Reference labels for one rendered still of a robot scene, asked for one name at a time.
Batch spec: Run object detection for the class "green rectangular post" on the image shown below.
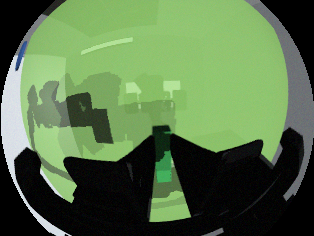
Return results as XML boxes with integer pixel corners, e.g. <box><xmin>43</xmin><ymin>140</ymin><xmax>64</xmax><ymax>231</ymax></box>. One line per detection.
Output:
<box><xmin>153</xmin><ymin>125</ymin><xmax>172</xmax><ymax>183</ymax></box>

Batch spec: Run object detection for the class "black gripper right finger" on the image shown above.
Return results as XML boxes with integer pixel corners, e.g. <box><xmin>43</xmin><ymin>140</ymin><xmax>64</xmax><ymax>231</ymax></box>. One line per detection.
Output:
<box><xmin>169</xmin><ymin>134</ymin><xmax>263</xmax><ymax>216</ymax></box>

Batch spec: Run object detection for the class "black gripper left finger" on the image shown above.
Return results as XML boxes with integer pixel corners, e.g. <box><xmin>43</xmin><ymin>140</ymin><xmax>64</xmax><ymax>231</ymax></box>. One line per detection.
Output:
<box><xmin>64</xmin><ymin>135</ymin><xmax>157</xmax><ymax>222</ymax></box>

